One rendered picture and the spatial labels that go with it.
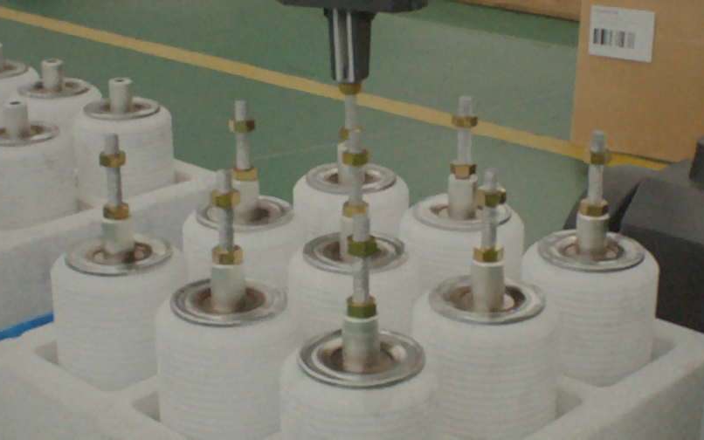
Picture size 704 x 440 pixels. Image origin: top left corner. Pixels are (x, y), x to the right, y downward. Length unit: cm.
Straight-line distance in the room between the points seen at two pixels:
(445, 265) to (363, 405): 26
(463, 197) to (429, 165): 96
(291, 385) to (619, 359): 27
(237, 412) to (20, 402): 19
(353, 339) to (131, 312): 20
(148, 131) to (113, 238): 37
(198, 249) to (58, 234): 25
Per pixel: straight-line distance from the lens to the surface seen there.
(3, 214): 121
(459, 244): 95
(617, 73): 201
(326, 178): 107
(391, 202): 104
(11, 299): 118
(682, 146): 199
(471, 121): 96
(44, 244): 118
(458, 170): 97
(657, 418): 91
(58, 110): 135
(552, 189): 185
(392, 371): 74
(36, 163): 120
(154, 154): 127
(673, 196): 121
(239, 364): 80
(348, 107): 105
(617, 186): 126
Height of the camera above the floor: 59
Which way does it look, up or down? 20 degrees down
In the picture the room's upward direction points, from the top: straight up
